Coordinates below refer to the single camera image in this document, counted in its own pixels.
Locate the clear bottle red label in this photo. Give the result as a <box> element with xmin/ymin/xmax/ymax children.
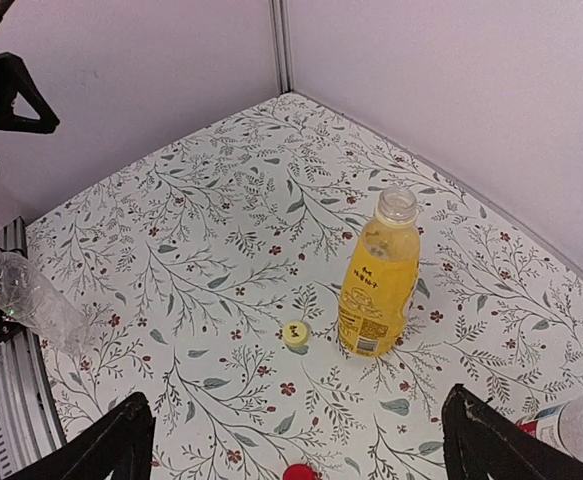
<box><xmin>515</xmin><ymin>395</ymin><xmax>583</xmax><ymax>462</ymax></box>

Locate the floral table mat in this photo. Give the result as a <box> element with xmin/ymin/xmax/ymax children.
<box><xmin>26</xmin><ymin>94</ymin><xmax>583</xmax><ymax>479</ymax></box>

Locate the front aluminium rail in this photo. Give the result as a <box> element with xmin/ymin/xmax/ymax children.
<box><xmin>0</xmin><ymin>214</ymin><xmax>67</xmax><ymax>480</ymax></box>

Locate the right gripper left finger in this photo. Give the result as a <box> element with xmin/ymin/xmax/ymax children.
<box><xmin>10</xmin><ymin>392</ymin><xmax>155</xmax><ymax>480</ymax></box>

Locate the red bottle cap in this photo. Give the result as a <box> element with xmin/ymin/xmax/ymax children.
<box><xmin>282</xmin><ymin>463</ymin><xmax>317</xmax><ymax>480</ymax></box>

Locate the clear bottle blue cap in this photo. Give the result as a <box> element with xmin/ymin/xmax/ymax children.
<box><xmin>0</xmin><ymin>250</ymin><xmax>92</xmax><ymax>356</ymax></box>

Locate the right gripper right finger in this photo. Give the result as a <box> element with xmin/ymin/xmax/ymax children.
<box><xmin>441</xmin><ymin>384</ymin><xmax>583</xmax><ymax>479</ymax></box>

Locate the left aluminium frame post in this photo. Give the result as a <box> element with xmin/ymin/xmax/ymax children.
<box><xmin>269</xmin><ymin>0</ymin><xmax>294</xmax><ymax>94</ymax></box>

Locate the yellow juice bottle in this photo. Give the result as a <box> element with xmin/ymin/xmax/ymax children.
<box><xmin>338</xmin><ymin>186</ymin><xmax>420</xmax><ymax>357</ymax></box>

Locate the beige bottle cap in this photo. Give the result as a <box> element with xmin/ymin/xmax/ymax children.
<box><xmin>282</xmin><ymin>321</ymin><xmax>310</xmax><ymax>348</ymax></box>

